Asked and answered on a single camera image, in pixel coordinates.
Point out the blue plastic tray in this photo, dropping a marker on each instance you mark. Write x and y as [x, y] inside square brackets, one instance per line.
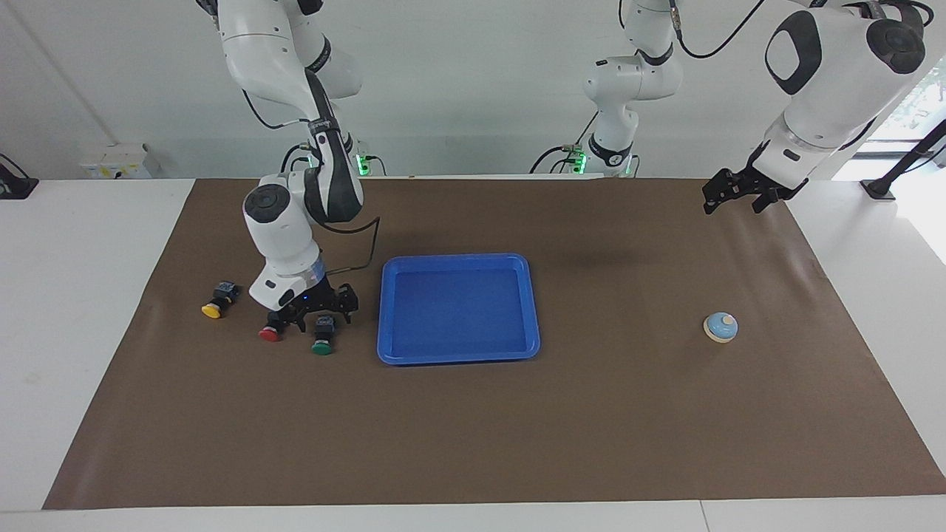
[458, 310]

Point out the yellow push button switch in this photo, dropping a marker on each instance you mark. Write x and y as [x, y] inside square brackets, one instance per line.
[213, 310]

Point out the white box with yellow label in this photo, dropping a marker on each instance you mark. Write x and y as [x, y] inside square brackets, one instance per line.
[118, 162]

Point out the black bracket mount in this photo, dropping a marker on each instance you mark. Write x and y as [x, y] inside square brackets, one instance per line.
[15, 185]

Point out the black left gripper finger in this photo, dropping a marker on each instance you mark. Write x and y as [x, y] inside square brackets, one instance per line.
[714, 204]
[765, 201]

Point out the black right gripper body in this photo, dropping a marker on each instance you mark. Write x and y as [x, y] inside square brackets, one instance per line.
[321, 299]

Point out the brown table mat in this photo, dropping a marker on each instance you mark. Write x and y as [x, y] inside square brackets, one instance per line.
[473, 428]

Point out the red push button switch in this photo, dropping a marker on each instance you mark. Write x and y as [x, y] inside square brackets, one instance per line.
[269, 335]

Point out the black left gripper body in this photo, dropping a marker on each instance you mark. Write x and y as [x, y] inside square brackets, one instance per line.
[746, 181]

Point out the black clamp stand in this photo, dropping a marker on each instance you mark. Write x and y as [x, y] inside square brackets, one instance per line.
[898, 171]

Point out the light blue call bell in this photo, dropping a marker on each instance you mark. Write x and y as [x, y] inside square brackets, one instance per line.
[719, 327]

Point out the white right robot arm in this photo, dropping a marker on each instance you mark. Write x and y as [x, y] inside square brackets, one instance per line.
[281, 229]

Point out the green push button switch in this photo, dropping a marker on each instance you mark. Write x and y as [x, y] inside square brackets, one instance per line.
[322, 346]

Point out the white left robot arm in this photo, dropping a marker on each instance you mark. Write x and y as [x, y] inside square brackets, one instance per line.
[828, 74]

